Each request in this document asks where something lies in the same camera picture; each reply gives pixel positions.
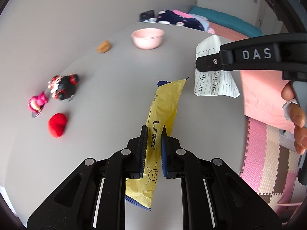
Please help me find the pink plastic bowl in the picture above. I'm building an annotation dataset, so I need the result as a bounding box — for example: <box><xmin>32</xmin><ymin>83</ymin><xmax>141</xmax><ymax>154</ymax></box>
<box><xmin>131</xmin><ymin>28</ymin><xmax>165</xmax><ymax>50</ymax></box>

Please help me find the brown plush bear piece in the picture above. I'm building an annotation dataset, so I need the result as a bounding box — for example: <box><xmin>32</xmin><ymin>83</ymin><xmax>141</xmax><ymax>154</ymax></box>
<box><xmin>96</xmin><ymin>40</ymin><xmax>112</xmax><ymax>53</ymax></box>

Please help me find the colourful foam floor mat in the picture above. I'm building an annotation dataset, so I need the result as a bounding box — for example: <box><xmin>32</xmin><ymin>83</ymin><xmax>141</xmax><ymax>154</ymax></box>
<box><xmin>239</xmin><ymin>117</ymin><xmax>299</xmax><ymax>213</ymax></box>

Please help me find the red plush heart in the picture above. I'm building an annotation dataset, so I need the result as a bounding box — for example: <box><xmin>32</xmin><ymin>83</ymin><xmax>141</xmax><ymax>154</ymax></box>
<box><xmin>48</xmin><ymin>113</ymin><xmax>68</xmax><ymax>138</ymax></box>

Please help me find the navy patterned clothing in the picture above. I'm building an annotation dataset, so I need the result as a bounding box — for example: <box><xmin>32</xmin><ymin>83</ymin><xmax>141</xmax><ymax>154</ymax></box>
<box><xmin>156</xmin><ymin>9</ymin><xmax>205</xmax><ymax>31</ymax></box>

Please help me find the yellow snack wrapper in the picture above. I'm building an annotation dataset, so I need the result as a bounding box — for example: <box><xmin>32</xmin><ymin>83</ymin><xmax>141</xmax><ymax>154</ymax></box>
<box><xmin>125</xmin><ymin>79</ymin><xmax>187</xmax><ymax>210</ymax></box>

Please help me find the pink dinosaur figure toy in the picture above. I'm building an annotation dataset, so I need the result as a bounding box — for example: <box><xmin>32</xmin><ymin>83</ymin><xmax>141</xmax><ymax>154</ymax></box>
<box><xmin>28</xmin><ymin>92</ymin><xmax>48</xmax><ymax>117</ymax></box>

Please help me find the black red doll figure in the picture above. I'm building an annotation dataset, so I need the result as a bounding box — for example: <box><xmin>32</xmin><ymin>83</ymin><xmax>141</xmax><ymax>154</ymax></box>
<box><xmin>48</xmin><ymin>74</ymin><xmax>80</xmax><ymax>101</ymax></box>

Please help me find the lined paper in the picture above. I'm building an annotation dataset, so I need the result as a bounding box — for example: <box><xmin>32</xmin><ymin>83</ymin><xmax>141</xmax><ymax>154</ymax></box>
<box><xmin>194</xmin><ymin>35</ymin><xmax>240</xmax><ymax>98</ymax></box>

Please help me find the light blue folded blanket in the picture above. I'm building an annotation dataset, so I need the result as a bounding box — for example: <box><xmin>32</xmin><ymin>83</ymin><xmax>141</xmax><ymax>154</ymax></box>
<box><xmin>191</xmin><ymin>14</ymin><xmax>210</xmax><ymax>32</ymax></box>

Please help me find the teal pillow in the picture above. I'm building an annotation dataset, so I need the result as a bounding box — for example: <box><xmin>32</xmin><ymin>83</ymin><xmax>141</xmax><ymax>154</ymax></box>
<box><xmin>189</xmin><ymin>6</ymin><xmax>263</xmax><ymax>37</ymax></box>

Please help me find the person's right hand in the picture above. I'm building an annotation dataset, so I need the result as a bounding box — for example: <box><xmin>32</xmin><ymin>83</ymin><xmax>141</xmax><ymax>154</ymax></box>
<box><xmin>281</xmin><ymin>82</ymin><xmax>307</xmax><ymax>155</ymax></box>

